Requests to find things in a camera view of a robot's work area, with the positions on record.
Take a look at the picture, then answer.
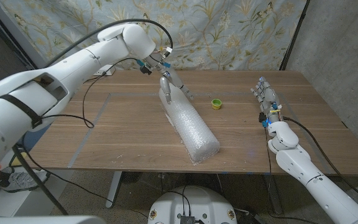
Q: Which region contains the thin black floor cable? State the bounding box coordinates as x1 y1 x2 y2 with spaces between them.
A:
24 151 149 219

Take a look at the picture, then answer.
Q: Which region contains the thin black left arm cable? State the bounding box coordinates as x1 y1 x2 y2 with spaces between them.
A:
40 57 143 129

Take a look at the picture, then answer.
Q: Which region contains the grey sneaker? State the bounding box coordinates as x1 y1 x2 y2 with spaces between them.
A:
0 166 51 193

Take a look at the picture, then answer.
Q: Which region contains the metal table leg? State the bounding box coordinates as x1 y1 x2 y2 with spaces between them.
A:
105 170 123 208
263 174 284 215

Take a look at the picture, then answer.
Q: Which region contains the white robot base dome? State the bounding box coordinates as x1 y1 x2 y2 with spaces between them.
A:
147 185 238 224

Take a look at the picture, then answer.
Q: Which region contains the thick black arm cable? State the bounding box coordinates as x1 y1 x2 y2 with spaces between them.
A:
44 18 174 68
282 116 358 205

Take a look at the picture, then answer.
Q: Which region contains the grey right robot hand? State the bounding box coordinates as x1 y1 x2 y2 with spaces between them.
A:
249 76 283 113

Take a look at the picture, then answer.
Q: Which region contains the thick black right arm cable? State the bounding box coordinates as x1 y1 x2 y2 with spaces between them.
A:
282 116 358 205

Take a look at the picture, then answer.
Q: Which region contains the white power strip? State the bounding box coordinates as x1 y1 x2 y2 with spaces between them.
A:
92 64 116 77

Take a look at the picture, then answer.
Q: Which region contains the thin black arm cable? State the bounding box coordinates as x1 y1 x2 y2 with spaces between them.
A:
40 57 143 129
264 126 319 224

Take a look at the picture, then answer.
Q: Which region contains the floral printed backdrop cloth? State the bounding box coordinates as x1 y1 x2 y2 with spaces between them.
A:
0 0 308 72

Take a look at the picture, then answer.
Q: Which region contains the black base cable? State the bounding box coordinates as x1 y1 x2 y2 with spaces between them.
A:
162 185 192 217

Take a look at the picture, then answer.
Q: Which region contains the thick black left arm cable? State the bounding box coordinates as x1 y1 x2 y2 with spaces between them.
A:
44 18 174 68

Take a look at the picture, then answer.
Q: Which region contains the bubble wrap roll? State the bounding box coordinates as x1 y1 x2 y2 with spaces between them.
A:
158 82 221 165

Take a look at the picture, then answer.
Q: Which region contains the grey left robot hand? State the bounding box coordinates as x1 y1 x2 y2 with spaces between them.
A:
159 68 195 105

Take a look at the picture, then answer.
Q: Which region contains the black tripod leg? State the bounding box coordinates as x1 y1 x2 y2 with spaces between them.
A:
11 144 70 216

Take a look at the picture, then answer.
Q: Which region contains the black backdrop stand pole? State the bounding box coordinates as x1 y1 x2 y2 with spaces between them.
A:
279 0 311 71

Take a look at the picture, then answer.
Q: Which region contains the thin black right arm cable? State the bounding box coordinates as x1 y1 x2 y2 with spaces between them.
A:
264 126 319 224

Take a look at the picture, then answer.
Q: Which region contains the grey backdrop frame post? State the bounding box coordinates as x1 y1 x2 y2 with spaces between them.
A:
0 0 40 68

